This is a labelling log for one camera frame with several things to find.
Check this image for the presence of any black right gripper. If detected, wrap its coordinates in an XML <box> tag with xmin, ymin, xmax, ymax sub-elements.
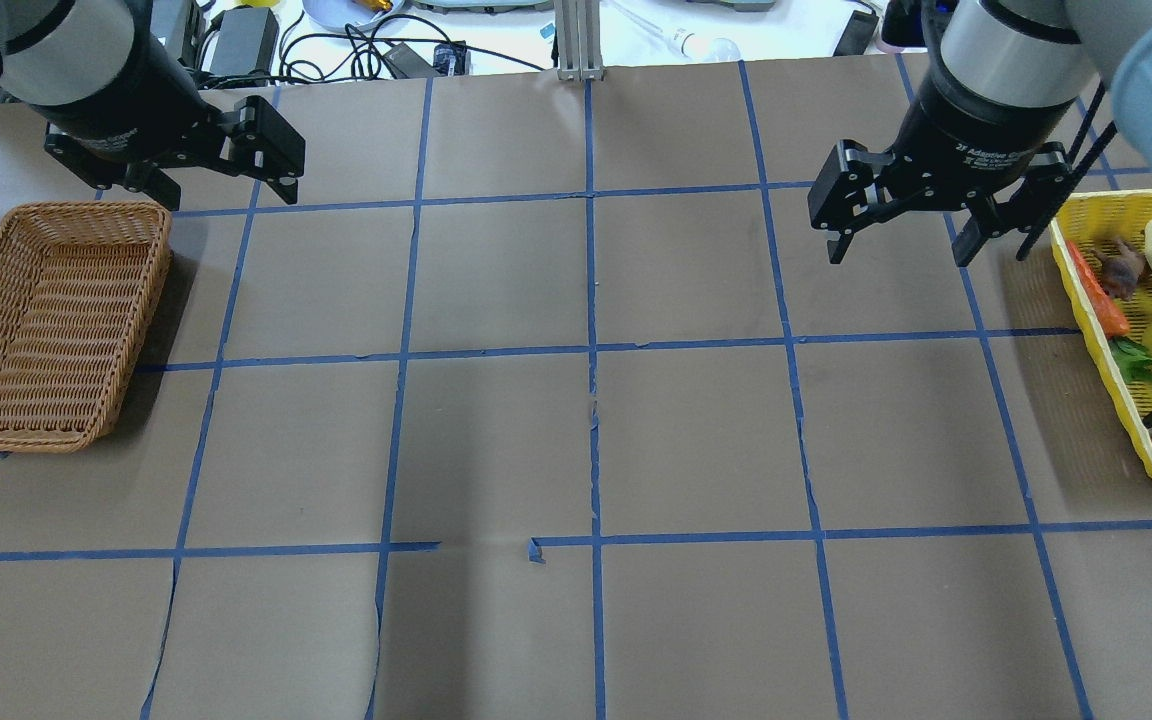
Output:
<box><xmin>806</xmin><ymin>76</ymin><xmax>1074</xmax><ymax>268</ymax></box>

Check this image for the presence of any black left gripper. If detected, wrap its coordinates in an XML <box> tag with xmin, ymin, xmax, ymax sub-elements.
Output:
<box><xmin>44</xmin><ymin>40</ymin><xmax>306</xmax><ymax>211</ymax></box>

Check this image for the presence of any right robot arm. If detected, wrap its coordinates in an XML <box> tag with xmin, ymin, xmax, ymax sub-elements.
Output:
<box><xmin>808</xmin><ymin>1</ymin><xmax>1152</xmax><ymax>266</ymax></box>

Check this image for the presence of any black power adapter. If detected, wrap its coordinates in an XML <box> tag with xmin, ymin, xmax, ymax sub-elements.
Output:
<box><xmin>205</xmin><ymin>5</ymin><xmax>279</xmax><ymax>77</ymax></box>

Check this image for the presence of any yellow plastic basket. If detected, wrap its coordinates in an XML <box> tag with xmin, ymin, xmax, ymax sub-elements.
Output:
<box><xmin>1051</xmin><ymin>190</ymin><xmax>1152</xmax><ymax>479</ymax></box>

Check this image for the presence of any brown toy animal figure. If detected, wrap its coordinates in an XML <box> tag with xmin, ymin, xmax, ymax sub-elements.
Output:
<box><xmin>1092</xmin><ymin>236</ymin><xmax>1149</xmax><ymax>300</ymax></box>

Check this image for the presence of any blue plate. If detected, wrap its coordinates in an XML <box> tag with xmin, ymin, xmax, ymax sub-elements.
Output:
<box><xmin>301</xmin><ymin>0</ymin><xmax>408</xmax><ymax>35</ymax></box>

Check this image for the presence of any toy carrot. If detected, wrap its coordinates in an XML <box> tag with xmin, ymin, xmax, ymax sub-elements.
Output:
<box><xmin>1068</xmin><ymin>243</ymin><xmax>1132</xmax><ymax>338</ymax></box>

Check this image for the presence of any brass cylinder tool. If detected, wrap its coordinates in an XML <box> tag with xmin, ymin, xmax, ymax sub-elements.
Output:
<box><xmin>353</xmin><ymin>0</ymin><xmax>396</xmax><ymax>14</ymax></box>

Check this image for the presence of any brown wicker basket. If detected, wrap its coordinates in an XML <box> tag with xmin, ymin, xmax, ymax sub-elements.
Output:
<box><xmin>0</xmin><ymin>200</ymin><xmax>173</xmax><ymax>454</ymax></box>

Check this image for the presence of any light bulb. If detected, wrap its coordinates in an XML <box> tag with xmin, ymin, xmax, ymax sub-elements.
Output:
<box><xmin>667</xmin><ymin>28</ymin><xmax>742</xmax><ymax>63</ymax></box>

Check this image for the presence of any aluminium frame post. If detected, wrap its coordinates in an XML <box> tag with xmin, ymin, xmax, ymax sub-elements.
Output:
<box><xmin>553</xmin><ymin>0</ymin><xmax>605</xmax><ymax>81</ymax></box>

